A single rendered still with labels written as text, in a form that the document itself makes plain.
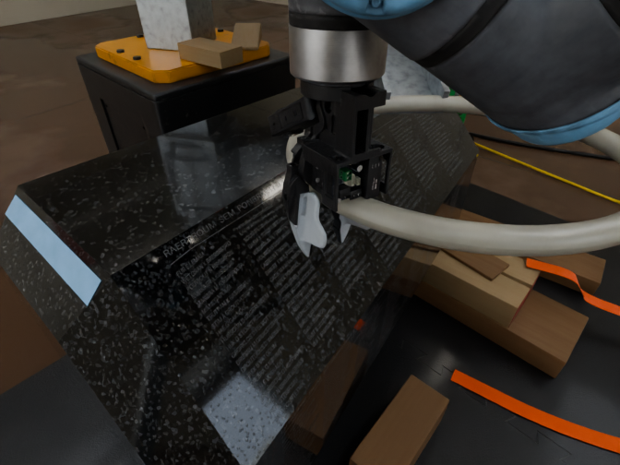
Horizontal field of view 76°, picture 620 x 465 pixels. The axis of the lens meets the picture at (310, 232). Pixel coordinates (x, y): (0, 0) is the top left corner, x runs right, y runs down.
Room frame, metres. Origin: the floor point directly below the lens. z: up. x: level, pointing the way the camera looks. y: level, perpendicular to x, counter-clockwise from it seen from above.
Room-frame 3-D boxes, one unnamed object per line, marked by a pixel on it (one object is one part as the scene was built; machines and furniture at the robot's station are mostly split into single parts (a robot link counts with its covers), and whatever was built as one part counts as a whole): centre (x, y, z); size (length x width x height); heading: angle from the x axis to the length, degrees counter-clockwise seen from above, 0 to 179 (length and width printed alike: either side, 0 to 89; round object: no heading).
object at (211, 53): (1.39, 0.33, 0.81); 0.20 x 0.10 x 0.05; 54
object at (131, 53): (1.60, 0.48, 0.76); 0.49 x 0.49 x 0.05; 46
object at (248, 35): (1.61, 0.24, 0.80); 0.20 x 0.10 x 0.05; 2
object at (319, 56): (0.39, -0.03, 1.07); 0.10 x 0.09 x 0.05; 124
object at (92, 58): (1.60, 0.48, 0.37); 0.66 x 0.66 x 0.74; 46
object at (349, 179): (0.38, -0.03, 0.99); 0.09 x 0.08 x 0.12; 34
